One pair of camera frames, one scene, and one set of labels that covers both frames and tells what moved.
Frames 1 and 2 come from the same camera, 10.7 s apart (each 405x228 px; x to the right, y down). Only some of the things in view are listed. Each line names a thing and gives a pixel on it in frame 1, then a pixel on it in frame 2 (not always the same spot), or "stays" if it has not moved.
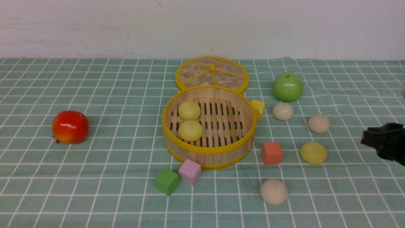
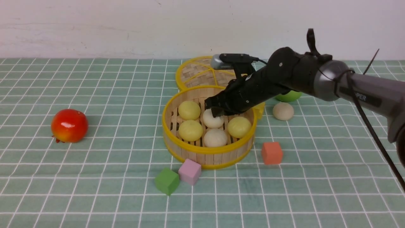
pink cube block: (190, 171) stays
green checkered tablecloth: (82, 145) stays
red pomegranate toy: (70, 127) stays
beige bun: (319, 123) to (210, 121)
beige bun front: (273, 191) to (215, 137)
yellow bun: (189, 110) stays
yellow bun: (314, 153) to (239, 127)
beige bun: (283, 111) stays
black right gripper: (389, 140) to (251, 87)
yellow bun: (190, 130) stays
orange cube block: (272, 153) stays
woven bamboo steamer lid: (212, 71) stays
